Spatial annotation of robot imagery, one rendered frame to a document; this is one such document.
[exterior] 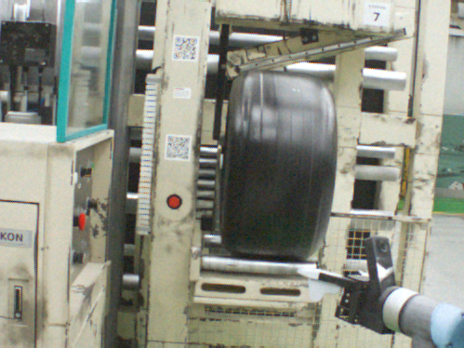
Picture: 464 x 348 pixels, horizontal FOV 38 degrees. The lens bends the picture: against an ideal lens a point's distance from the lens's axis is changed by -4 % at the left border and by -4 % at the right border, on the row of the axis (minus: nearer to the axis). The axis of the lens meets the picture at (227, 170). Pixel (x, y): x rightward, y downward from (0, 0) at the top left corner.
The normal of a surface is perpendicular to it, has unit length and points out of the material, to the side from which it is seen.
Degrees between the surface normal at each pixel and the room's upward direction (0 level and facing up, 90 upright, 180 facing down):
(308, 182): 93
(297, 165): 84
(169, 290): 90
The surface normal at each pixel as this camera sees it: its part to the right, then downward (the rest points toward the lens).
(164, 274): 0.02, 0.11
